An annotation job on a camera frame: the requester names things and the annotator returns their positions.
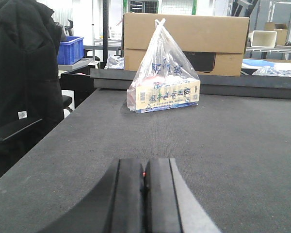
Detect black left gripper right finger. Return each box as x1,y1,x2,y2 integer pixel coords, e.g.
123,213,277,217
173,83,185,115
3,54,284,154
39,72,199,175
145,158,221,233

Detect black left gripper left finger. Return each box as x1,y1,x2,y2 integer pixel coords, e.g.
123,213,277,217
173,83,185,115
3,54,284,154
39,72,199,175
42,159,144,233

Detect white plastic bin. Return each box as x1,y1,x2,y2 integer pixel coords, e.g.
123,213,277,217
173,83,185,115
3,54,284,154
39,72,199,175
248,30,277,48

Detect clear plastic bag with box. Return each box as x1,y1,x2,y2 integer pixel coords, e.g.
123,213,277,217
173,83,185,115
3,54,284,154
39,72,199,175
127,19,201,113

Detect black office chair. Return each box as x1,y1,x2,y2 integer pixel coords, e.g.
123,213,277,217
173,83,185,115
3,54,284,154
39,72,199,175
0,94,74,186

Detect blue plastic crate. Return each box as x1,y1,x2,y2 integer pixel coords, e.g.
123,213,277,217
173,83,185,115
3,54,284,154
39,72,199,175
57,36,84,65

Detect blue flat tray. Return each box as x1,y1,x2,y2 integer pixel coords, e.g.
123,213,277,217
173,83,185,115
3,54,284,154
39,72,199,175
242,59,275,69

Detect large brown cardboard box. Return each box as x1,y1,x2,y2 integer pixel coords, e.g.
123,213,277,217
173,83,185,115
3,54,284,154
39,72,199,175
122,13,250,76

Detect crumpled clear plastic bag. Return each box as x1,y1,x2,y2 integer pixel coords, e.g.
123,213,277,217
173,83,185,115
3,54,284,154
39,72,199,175
252,66,291,77

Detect black raised table ledge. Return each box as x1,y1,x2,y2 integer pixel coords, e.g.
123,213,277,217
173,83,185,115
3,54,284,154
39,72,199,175
90,69,291,100

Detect black jacket on chair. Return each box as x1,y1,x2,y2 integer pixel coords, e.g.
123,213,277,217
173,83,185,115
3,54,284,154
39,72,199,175
0,0,64,133

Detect small brown cardboard box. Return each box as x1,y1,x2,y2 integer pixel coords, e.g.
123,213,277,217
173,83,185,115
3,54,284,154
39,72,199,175
264,22,288,46

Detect metal wire rack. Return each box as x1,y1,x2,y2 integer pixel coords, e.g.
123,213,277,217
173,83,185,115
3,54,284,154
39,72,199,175
244,0,291,60

